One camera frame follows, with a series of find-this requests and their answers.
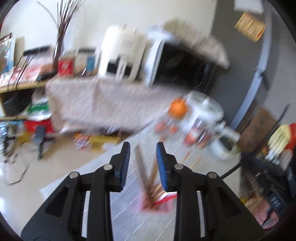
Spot wooden chopstick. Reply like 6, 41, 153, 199
149, 159, 160, 201
134, 145, 153, 208
180, 151, 192, 164

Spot pink lattice utensil holder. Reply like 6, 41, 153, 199
135, 192, 177, 213

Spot black chopstick gold band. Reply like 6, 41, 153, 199
220, 162, 241, 179

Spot person right hand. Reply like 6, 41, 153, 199
253, 200, 279, 230

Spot red spice jar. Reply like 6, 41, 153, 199
184, 120, 205, 146

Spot glass jar wooden lid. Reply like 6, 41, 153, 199
154, 115, 182, 142

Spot dried fruit jar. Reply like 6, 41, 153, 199
197, 131, 213, 149

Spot cardboard boxes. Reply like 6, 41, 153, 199
235, 101, 276, 152

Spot grey checked tablecloth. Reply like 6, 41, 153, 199
40, 124, 242, 241

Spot orange mandarin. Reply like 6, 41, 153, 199
168, 98, 188, 119

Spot white stacked bowls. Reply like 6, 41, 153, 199
206, 135, 240, 160

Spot white electric pot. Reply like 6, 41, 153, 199
182, 90, 241, 140

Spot dark green squash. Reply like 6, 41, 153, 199
218, 136, 235, 154

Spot floral cabinet cloth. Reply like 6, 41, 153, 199
45, 77, 188, 132

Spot blue label jar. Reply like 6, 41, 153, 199
75, 48, 96, 76

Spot black microwave oven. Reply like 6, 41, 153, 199
138, 29, 216, 93

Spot grey refrigerator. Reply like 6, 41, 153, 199
208, 0, 287, 130

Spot red label jar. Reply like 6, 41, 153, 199
58, 53, 75, 76

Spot white air fryer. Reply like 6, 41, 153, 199
98, 24, 147, 82

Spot wooden shelf unit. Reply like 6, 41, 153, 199
0, 32, 54, 130

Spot floral cushion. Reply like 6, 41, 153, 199
163, 19, 230, 69

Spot yellow fridge note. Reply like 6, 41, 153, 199
234, 12, 266, 43

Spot dry branches in vase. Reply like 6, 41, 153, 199
37, 1, 82, 70

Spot black wire rack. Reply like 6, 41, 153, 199
240, 105, 295, 207

